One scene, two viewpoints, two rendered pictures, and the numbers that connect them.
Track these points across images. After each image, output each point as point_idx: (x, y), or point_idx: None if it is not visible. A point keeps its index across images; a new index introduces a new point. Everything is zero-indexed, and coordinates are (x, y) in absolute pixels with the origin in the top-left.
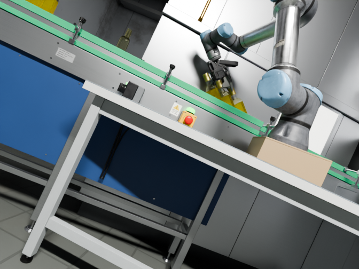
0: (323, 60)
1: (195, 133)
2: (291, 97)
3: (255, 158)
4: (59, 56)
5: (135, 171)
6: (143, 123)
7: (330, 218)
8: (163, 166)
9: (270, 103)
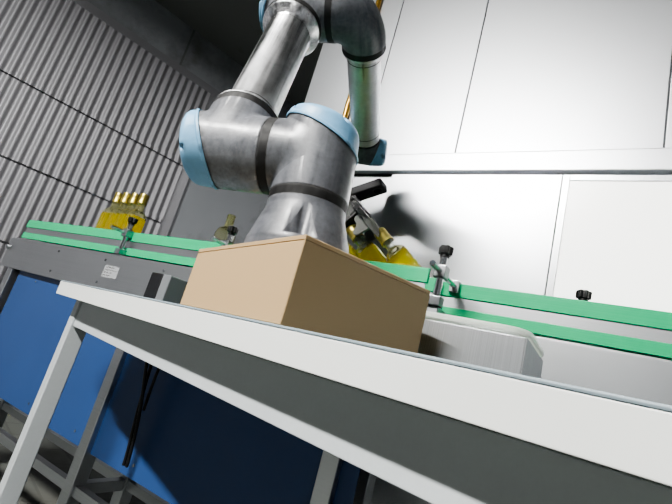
0: (648, 84)
1: (118, 298)
2: (210, 142)
3: (173, 307)
4: (104, 276)
5: (181, 445)
6: (101, 318)
7: (350, 443)
8: (227, 426)
9: (190, 176)
